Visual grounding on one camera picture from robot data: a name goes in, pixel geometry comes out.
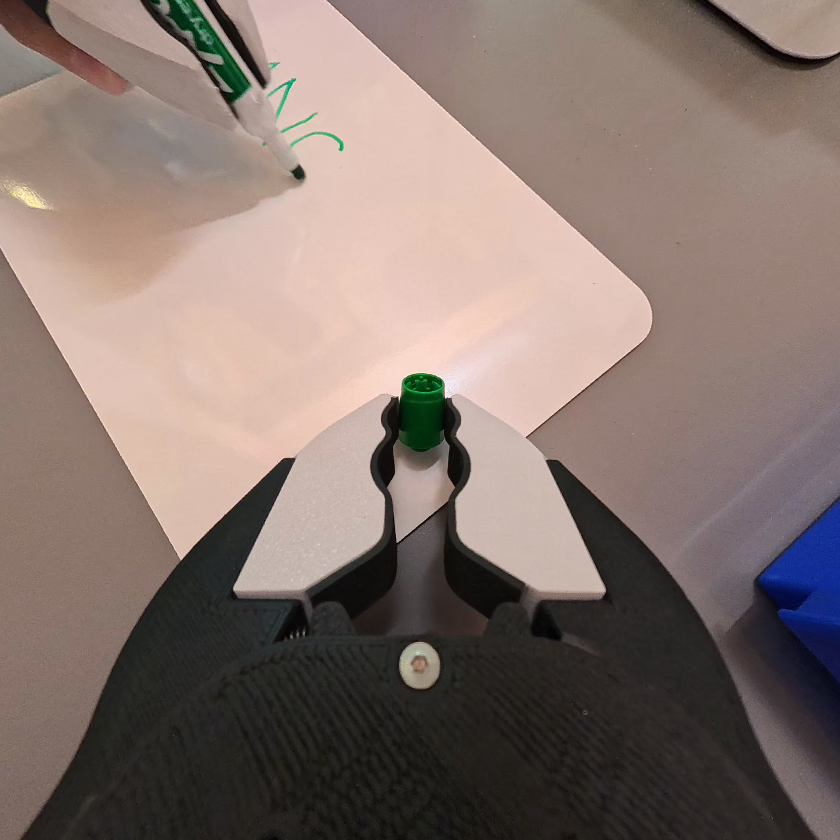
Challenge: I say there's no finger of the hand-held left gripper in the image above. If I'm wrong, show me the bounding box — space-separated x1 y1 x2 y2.
49 0 240 131
203 0 271 89

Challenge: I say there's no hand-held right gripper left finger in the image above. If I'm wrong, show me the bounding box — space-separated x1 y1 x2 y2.
233 394 401 618

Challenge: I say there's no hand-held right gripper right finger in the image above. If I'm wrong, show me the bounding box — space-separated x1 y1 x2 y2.
443 392 608 621

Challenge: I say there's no green dry-erase marker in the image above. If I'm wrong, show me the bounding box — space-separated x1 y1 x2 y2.
141 0 307 182

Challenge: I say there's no green marker cap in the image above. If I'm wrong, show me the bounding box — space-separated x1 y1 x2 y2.
397 373 449 454

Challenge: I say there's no white whiteboard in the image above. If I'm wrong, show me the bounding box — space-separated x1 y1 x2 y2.
0 0 654 560

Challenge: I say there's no blue plastic bin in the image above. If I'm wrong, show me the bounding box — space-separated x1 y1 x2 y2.
756 499 840 683

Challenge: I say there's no person's left hand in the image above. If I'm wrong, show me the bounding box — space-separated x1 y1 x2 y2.
0 0 130 96

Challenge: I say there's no wooden sign stand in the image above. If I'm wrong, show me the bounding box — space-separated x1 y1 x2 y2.
699 0 840 61

